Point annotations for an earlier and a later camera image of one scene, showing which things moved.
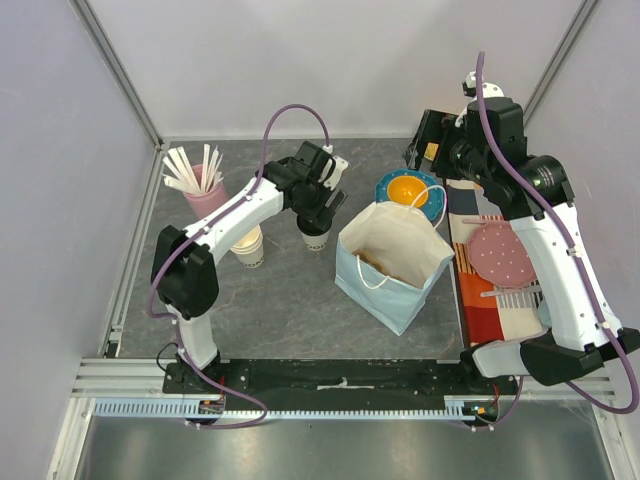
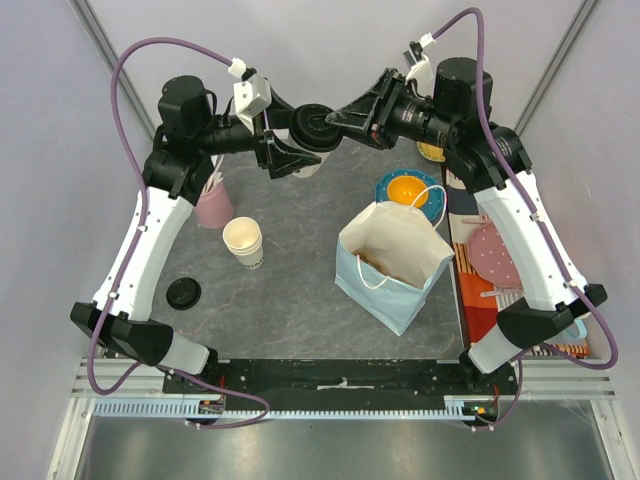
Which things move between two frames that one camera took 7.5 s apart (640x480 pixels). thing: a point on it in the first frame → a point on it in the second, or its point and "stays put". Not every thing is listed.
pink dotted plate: (498, 255) stays put
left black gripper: (321, 217) → (279, 161)
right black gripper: (427, 142) → (388, 107)
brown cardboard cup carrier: (370, 259) stays put
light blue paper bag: (386, 260) stays put
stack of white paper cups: (250, 250) stays put
